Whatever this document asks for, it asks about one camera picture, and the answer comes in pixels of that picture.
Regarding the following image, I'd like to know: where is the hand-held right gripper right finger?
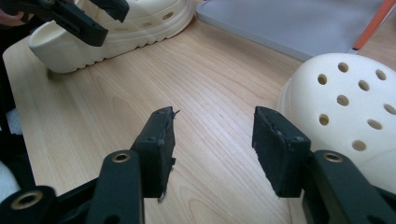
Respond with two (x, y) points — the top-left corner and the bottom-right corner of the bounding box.
(251, 105), (313, 199)

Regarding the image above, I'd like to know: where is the white shoe rack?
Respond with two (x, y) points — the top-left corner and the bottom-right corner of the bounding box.
(195, 0), (396, 63)

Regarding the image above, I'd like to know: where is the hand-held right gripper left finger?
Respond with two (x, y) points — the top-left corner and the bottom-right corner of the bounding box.
(130, 106), (177, 203)

